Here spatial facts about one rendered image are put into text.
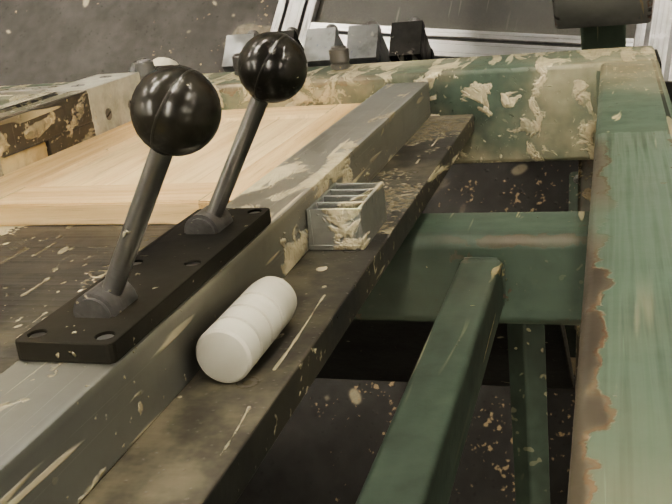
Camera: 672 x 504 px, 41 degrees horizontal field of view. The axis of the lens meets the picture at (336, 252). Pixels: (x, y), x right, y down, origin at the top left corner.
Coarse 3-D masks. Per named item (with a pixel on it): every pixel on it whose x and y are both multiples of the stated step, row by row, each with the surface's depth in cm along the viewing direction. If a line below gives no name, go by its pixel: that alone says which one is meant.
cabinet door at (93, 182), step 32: (128, 128) 106; (224, 128) 102; (288, 128) 98; (320, 128) 95; (64, 160) 92; (96, 160) 92; (128, 160) 90; (192, 160) 88; (224, 160) 86; (256, 160) 84; (0, 192) 81; (32, 192) 80; (64, 192) 79; (96, 192) 78; (128, 192) 77; (160, 192) 75; (192, 192) 74; (0, 224) 77; (32, 224) 77; (64, 224) 76; (96, 224) 75
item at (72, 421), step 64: (384, 128) 84; (256, 192) 64; (320, 192) 66; (256, 256) 54; (192, 320) 46; (0, 384) 38; (64, 384) 37; (128, 384) 40; (0, 448) 33; (64, 448) 35; (128, 448) 40
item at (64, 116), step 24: (48, 96) 102; (72, 96) 100; (96, 96) 104; (120, 96) 109; (0, 120) 88; (24, 120) 92; (48, 120) 95; (72, 120) 100; (96, 120) 104; (120, 120) 109; (0, 144) 88; (24, 144) 92; (48, 144) 96; (72, 144) 100; (0, 168) 88
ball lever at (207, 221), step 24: (264, 48) 47; (288, 48) 47; (240, 72) 48; (264, 72) 47; (288, 72) 47; (264, 96) 48; (288, 96) 49; (240, 144) 50; (240, 168) 51; (216, 192) 52; (192, 216) 52; (216, 216) 52
